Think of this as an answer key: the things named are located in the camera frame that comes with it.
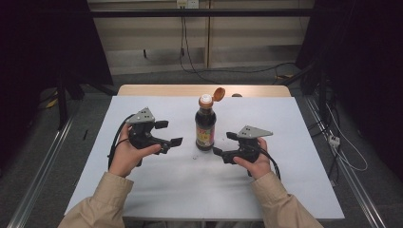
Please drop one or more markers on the white wall socket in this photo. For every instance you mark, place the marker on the white wall socket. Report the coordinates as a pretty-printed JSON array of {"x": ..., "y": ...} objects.
[{"x": 187, "y": 3}]

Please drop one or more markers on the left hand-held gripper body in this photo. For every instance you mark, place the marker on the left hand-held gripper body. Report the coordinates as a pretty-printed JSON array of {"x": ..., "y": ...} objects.
[{"x": 142, "y": 133}]

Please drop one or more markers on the person's left hand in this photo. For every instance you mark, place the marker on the person's left hand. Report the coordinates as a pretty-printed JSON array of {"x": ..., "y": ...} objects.
[{"x": 126, "y": 155}]

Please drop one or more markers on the black curtain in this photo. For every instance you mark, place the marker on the black curtain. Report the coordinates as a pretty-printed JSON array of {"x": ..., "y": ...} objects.
[
  {"x": 44, "y": 41},
  {"x": 358, "y": 47}
]

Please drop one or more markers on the person's right hand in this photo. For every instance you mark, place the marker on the person's right hand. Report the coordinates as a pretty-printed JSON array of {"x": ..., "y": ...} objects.
[{"x": 261, "y": 164}]

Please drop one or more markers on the black horizontal bar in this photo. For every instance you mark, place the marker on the black horizontal bar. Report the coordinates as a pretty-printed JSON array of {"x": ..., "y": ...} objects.
[{"x": 190, "y": 13}]

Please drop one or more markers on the aluminium floor rail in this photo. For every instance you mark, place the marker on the aluminium floor rail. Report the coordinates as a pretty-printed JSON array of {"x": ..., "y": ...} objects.
[
  {"x": 38, "y": 177},
  {"x": 348, "y": 177}
]

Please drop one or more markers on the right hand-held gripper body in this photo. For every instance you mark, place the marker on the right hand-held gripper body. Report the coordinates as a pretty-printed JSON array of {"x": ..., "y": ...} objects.
[{"x": 248, "y": 148}]

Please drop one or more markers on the black metal stand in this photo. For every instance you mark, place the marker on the black metal stand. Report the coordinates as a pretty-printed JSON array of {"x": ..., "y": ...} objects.
[{"x": 62, "y": 101}]

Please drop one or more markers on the dark soy sauce bottle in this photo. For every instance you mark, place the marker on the dark soy sauce bottle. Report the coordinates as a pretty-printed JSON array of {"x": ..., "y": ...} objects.
[{"x": 205, "y": 126}]

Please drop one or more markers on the white power strip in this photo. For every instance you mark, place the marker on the white power strip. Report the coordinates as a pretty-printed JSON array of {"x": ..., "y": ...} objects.
[{"x": 333, "y": 140}]

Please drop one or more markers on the white table sheet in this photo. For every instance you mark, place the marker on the white table sheet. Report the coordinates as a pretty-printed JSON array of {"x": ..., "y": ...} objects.
[{"x": 190, "y": 183}]

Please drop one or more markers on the vertical beige wall strip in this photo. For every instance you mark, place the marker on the vertical beige wall strip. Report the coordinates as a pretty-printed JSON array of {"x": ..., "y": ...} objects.
[{"x": 207, "y": 38}]

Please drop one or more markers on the wooden table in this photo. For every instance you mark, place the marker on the wooden table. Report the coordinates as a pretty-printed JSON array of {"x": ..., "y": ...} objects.
[{"x": 164, "y": 90}]

